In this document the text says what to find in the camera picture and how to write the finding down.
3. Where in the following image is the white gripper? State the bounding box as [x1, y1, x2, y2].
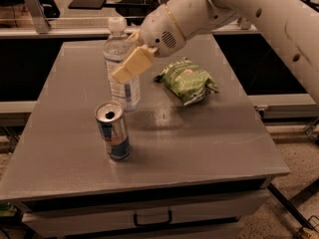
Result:
[112, 0, 238, 84]

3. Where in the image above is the clear blue-label plastic bottle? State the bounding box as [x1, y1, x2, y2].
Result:
[103, 17, 141, 112]

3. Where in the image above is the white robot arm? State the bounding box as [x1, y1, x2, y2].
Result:
[112, 0, 319, 103]

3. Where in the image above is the redbull can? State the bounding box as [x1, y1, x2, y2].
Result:
[95, 101, 130, 160]

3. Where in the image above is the green chip bag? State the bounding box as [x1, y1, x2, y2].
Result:
[154, 58, 218, 107]

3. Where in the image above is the grey cabinet drawer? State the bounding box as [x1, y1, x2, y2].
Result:
[23, 189, 269, 239]

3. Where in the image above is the left metal rail bracket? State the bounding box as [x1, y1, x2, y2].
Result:
[24, 0, 50, 34]

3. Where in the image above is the right metal rail bracket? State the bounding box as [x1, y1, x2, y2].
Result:
[237, 17, 251, 30]

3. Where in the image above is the black drawer handle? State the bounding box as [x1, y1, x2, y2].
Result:
[133, 210, 172, 228]

